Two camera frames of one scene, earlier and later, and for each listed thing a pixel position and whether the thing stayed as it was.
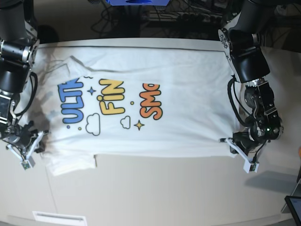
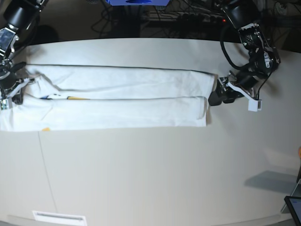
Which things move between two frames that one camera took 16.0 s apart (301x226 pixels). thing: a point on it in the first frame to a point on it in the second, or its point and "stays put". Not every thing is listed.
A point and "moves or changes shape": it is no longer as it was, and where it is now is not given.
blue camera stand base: x=138 y=2 stays put
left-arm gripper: x=22 y=135 to x=8 y=80
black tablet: x=294 y=204 stays put
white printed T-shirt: x=162 y=98 moves or changes shape
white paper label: x=50 y=219 stays put
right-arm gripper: x=250 y=141 to x=246 y=80
